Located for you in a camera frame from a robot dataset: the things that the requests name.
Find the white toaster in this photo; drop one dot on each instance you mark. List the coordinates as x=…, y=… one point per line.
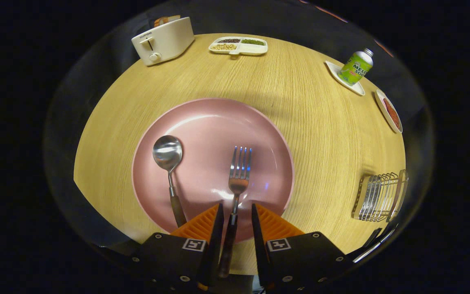
x=169, y=41

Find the metal cutlery rack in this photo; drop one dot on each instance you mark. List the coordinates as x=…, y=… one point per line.
x=377, y=196

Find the pile of dark beans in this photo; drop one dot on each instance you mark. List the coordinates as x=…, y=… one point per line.
x=229, y=41

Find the white oval plate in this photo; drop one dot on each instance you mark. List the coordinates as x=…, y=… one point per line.
x=382, y=106

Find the black table clamp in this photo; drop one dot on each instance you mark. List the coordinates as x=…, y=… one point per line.
x=373, y=237

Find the fried meat cutlet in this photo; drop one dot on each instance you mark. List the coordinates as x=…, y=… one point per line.
x=392, y=114

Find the toast slices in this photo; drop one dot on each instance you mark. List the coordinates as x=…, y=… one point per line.
x=165, y=20

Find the white divided dish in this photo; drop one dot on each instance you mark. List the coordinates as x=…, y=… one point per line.
x=253, y=49

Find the green soda bottle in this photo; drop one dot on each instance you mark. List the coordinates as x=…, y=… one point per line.
x=355, y=67

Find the white square coaster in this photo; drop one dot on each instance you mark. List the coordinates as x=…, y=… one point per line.
x=335, y=69

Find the pink plate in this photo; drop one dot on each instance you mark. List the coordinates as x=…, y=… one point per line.
x=210, y=122

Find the pile of yellow beans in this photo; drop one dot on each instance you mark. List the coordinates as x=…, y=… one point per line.
x=223, y=47

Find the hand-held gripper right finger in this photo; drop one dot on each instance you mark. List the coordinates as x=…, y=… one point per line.
x=258, y=245

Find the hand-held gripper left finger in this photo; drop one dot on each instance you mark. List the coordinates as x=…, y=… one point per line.
x=217, y=245

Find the pile of green beans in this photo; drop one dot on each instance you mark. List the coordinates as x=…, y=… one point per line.
x=253, y=42

